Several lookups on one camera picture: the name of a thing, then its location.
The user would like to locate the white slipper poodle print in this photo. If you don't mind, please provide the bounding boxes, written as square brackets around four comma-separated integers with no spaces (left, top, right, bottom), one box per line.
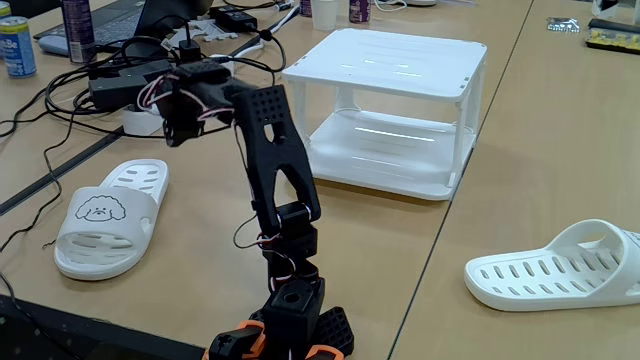
[53,158,170,282]

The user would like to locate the white two-tier shoe rack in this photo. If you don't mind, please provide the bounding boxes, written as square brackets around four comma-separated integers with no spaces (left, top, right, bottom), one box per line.
[281,27,489,202]

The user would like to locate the white power strip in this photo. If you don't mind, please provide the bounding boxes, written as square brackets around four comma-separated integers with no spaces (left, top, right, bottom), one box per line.
[121,53,236,137]

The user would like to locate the black adapter green light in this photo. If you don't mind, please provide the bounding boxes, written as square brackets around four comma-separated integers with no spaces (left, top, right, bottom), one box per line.
[118,58,176,84]

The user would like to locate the black plug-in adapter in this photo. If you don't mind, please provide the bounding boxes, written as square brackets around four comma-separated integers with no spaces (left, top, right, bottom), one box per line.
[88,74,151,112]

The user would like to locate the black power adapter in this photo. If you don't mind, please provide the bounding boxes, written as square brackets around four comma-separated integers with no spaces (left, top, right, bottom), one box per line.
[208,5,259,34]

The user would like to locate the dark laptop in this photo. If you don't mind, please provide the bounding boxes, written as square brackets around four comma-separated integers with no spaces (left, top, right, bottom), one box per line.
[33,0,211,57]

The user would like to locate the tall purple can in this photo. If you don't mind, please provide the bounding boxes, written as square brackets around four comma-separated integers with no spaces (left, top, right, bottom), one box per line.
[60,0,97,65]

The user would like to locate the pale blue computer mouse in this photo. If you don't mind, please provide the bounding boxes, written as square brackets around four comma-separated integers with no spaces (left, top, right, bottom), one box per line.
[37,34,71,57]

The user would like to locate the white paper cup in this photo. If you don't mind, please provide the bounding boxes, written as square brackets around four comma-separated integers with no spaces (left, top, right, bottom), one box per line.
[312,0,340,32]

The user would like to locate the blue drink can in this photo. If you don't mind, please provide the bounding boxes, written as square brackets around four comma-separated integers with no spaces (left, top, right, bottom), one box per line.
[0,15,38,79]

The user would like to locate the white slipper cloud print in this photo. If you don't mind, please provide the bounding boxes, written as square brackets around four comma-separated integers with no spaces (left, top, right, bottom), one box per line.
[463,218,640,313]

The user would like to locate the silver foil wrapper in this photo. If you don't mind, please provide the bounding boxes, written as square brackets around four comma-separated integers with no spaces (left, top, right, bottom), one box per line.
[546,17,581,34]

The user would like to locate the yellow black package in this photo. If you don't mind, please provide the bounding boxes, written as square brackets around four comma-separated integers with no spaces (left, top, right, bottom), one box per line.
[584,17,640,55]

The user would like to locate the clear plastic box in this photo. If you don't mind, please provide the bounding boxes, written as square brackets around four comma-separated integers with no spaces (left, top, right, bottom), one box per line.
[591,0,640,25]

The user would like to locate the black wall plug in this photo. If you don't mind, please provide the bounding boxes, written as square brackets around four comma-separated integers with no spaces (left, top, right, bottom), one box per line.
[177,39,204,64]

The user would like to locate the white printed bracket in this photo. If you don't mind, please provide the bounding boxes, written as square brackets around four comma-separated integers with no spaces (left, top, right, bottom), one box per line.
[197,18,240,44]
[162,28,187,51]

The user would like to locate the black cable ferrite bead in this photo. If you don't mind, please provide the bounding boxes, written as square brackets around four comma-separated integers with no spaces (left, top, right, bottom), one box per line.
[199,27,289,99]

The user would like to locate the thin black cable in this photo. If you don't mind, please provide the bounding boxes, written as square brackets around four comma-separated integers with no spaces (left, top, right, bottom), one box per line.
[0,112,64,251]

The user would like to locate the white power strip cable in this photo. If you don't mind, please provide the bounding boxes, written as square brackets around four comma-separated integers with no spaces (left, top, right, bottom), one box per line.
[234,3,302,57]

